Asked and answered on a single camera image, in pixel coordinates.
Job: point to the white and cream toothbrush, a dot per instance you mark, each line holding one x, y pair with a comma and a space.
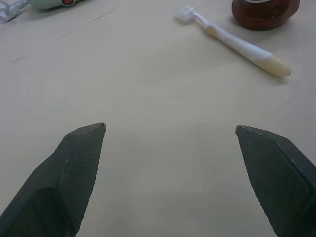
237, 42

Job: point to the brown translucent bottle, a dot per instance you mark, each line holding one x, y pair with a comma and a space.
264, 14

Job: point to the silver foil packet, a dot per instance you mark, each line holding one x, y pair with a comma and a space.
12, 10

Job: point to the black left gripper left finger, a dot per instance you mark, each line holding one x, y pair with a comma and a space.
64, 180

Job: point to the pale green toothpaste tube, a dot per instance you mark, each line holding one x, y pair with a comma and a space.
55, 3

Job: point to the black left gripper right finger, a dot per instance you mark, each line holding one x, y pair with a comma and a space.
276, 177

